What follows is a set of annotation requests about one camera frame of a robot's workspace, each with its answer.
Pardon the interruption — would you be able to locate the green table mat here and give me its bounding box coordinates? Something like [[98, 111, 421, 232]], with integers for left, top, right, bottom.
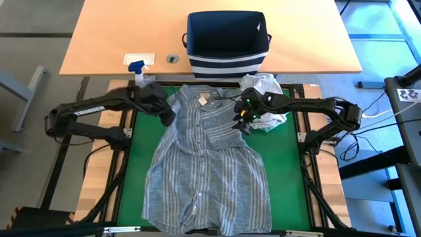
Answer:
[[116, 86, 312, 231]]

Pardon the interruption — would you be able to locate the black desk foot bar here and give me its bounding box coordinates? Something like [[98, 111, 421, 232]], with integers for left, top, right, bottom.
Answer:
[[39, 76, 90, 210]]

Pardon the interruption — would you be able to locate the navy white-striped laundry basket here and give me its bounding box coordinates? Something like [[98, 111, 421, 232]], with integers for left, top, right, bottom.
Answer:
[[181, 10, 273, 80]]

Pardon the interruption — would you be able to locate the grey striped garment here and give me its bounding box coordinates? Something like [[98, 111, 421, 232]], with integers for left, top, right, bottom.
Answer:
[[141, 84, 274, 236]]

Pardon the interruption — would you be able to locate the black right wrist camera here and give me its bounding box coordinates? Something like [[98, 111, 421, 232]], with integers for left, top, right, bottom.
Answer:
[[241, 87, 264, 112]]

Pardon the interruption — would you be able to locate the white patterned collared shirt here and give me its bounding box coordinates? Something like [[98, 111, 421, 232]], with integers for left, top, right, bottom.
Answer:
[[239, 72, 289, 131]]

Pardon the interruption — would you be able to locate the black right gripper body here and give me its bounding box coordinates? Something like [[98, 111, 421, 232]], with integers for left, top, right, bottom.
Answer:
[[233, 87, 274, 124]]

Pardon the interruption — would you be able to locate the white fiducial marker sticker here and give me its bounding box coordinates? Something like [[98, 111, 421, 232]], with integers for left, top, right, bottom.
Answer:
[[397, 88, 421, 102]]

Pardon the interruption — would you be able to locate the light wooden desk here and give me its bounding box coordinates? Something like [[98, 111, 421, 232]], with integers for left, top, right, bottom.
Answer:
[[59, 0, 362, 77]]

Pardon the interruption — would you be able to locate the grey metal furniture leg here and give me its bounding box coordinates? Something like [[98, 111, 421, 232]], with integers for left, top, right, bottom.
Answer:
[[0, 65, 49, 133], [0, 140, 26, 155]]

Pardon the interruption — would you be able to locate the black cable sleeve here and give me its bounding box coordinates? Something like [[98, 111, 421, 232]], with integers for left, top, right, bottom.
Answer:
[[301, 153, 351, 230], [78, 154, 129, 224]]

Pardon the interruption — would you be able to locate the black case with hazard stripes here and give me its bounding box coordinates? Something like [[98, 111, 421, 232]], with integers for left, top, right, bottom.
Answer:
[[6, 205, 76, 230]]

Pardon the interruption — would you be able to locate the black cylindrical post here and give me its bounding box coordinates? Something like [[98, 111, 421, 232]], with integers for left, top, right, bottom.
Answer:
[[394, 64, 421, 88]]

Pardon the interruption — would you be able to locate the clear spray bottle blue trigger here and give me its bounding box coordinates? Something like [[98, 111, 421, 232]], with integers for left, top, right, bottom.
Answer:
[[128, 59, 157, 90]]

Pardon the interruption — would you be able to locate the black floor cable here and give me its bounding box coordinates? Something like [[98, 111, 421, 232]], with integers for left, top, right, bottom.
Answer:
[[351, 118, 421, 136]]

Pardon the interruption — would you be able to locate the silver metal bracket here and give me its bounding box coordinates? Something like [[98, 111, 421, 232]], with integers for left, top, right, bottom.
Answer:
[[285, 230, 325, 237], [103, 226, 141, 234]]

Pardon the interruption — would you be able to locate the grey desk foot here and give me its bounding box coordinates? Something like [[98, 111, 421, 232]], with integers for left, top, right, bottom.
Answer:
[[357, 80, 386, 90]]

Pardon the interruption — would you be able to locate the black aluminium table frame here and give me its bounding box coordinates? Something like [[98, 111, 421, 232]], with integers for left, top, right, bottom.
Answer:
[[98, 80, 353, 236]]

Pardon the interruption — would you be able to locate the white desk outlet plate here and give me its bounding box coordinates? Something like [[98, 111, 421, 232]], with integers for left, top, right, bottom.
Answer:
[[123, 53, 155, 66]]

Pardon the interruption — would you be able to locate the white floor cable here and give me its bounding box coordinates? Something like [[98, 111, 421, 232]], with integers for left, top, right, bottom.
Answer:
[[362, 98, 421, 119]]

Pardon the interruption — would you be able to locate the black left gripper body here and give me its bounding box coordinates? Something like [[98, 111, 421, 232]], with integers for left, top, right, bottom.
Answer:
[[130, 81, 171, 117]]

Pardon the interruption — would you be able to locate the grey black equipment cart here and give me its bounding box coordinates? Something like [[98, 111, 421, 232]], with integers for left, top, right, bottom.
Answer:
[[384, 64, 421, 237]]

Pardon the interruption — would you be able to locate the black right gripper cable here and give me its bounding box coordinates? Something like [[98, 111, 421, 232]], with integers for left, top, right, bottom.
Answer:
[[214, 93, 244, 101]]

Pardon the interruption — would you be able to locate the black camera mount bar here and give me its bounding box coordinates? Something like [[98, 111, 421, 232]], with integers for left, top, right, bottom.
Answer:
[[0, 222, 114, 237]]

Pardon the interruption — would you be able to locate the black cart base beam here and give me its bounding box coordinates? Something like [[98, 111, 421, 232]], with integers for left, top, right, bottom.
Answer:
[[338, 144, 410, 180]]

